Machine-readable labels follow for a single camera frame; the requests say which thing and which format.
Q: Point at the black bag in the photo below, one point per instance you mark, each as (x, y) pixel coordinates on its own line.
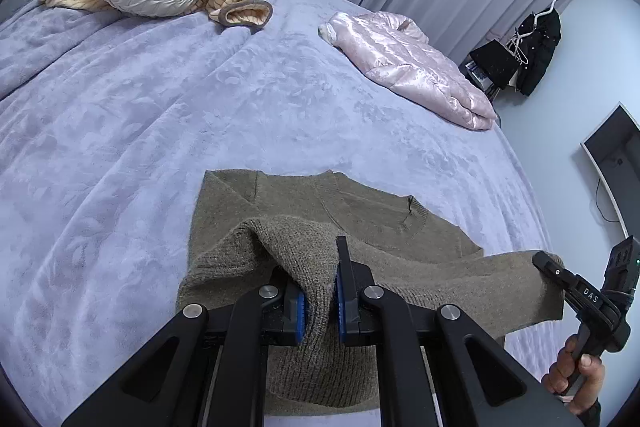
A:
(495, 62)

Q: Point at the white clothes hanger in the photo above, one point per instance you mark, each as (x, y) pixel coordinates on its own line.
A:
(547, 9)

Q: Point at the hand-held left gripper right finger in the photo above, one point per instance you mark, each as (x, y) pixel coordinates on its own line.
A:
(341, 307)

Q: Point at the lavender plush blanket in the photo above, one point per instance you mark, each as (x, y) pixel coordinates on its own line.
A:
(125, 132)

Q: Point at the black hanging coat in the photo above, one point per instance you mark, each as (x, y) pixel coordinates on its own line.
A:
(540, 52)

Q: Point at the person's right hand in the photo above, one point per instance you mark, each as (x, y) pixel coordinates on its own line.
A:
(590, 377)

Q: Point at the pink shiny puffer jacket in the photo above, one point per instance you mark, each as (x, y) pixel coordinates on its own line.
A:
(405, 57)

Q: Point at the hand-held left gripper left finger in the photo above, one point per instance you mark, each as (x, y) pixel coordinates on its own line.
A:
(300, 317)

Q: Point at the dark flat monitor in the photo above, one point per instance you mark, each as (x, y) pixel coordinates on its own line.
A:
(620, 157)

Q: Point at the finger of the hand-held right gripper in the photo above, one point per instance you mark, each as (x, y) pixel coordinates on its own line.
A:
(570, 284)

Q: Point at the olive brown knit sweater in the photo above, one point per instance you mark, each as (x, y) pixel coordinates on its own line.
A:
(380, 217)

